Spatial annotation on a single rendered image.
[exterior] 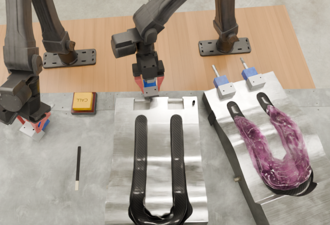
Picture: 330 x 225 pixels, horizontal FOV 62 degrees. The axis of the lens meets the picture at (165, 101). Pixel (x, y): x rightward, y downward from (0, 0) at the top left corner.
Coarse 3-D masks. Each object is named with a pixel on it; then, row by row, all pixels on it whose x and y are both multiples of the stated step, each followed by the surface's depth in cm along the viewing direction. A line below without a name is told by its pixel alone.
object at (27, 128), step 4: (52, 104) 94; (52, 108) 94; (48, 120) 93; (24, 124) 89; (28, 124) 89; (44, 124) 91; (24, 128) 88; (28, 128) 88; (32, 128) 88; (44, 128) 92; (24, 132) 88; (28, 132) 88; (32, 132) 88; (40, 132) 91; (44, 132) 93; (28, 136) 91; (32, 136) 88; (36, 136) 90; (40, 136) 92; (36, 140) 90
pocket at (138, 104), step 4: (136, 100) 90; (140, 100) 90; (144, 100) 90; (148, 100) 90; (136, 104) 91; (140, 104) 91; (144, 104) 91; (148, 104) 91; (136, 108) 90; (140, 108) 90; (144, 108) 90; (148, 108) 90
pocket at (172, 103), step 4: (168, 100) 90; (172, 100) 90; (176, 100) 90; (180, 100) 90; (168, 104) 91; (172, 104) 91; (176, 104) 91; (180, 104) 91; (168, 108) 90; (172, 108) 90; (176, 108) 90; (180, 108) 90
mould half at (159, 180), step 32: (128, 128) 85; (160, 128) 85; (192, 128) 85; (128, 160) 81; (160, 160) 81; (192, 160) 81; (128, 192) 73; (160, 192) 73; (192, 192) 73; (128, 224) 70; (192, 224) 71
